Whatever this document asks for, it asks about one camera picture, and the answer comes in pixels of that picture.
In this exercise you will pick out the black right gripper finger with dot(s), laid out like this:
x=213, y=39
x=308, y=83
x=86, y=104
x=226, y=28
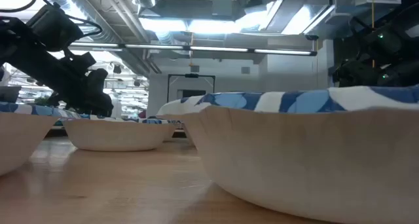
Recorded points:
x=352, y=74

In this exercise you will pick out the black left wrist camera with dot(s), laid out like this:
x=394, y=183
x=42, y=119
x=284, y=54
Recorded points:
x=54, y=26

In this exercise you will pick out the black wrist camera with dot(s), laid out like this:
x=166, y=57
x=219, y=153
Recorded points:
x=54, y=26
x=381, y=37

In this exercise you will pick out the long ceiling light bar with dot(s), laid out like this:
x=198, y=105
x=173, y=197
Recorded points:
x=216, y=49

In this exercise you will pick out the blue patterned paper bowl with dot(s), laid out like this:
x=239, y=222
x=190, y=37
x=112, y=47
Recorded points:
x=114, y=135
x=176, y=110
x=19, y=142
x=311, y=158

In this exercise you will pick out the grey square wall panel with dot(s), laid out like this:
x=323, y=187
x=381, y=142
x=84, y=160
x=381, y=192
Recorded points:
x=245, y=70
x=194, y=68

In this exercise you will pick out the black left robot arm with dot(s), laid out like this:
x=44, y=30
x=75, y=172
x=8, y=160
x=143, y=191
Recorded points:
x=13, y=40

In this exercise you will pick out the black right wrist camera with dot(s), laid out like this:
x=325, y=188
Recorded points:
x=381, y=37

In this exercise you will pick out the dark monitor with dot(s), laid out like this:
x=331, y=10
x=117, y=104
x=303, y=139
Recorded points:
x=9, y=93

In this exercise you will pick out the grey ceiling box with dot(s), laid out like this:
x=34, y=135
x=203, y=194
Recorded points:
x=222, y=6

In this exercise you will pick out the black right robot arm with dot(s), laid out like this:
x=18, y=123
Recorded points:
x=407, y=17

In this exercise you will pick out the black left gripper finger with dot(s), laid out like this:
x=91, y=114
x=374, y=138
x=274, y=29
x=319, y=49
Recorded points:
x=98, y=106
x=97, y=81

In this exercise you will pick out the black pendant lamp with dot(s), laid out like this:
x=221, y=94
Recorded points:
x=117, y=69

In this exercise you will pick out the black stand frame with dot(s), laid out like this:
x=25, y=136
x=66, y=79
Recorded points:
x=191, y=75

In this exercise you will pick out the black ceiling camera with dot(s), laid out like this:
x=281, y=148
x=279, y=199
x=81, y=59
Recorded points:
x=311, y=37

